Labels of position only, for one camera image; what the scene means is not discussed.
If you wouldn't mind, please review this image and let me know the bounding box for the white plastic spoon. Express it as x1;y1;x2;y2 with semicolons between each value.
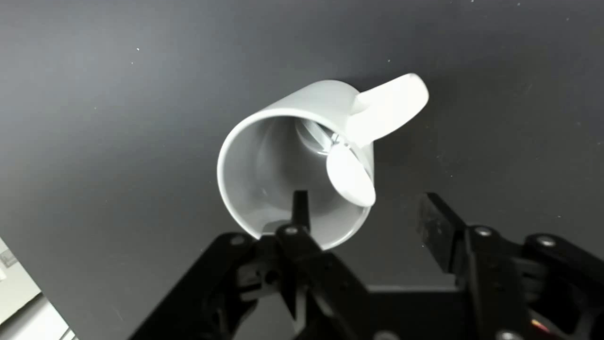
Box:
294;118;379;209

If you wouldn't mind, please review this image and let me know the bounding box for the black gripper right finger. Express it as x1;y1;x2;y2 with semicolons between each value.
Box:
415;190;604;340

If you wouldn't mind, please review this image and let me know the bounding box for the silver metal mounting plate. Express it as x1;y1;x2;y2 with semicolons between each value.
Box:
0;235;81;340

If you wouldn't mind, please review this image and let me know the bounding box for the grey ceramic mug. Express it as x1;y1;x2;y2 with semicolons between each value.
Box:
215;71;432;252

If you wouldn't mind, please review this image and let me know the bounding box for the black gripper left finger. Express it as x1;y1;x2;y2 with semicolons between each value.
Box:
128;188;404;340

